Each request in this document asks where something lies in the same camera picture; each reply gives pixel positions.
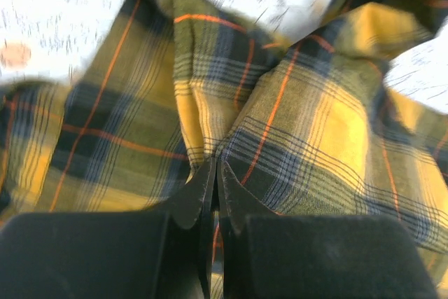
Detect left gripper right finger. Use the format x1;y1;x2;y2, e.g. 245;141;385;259
218;162;438;298

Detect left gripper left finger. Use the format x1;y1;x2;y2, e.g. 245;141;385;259
1;158;216;298

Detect yellow plaid flannel shirt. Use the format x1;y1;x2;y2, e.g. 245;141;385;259
1;0;447;298

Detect floral table mat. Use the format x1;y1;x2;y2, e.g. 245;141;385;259
0;0;448;114

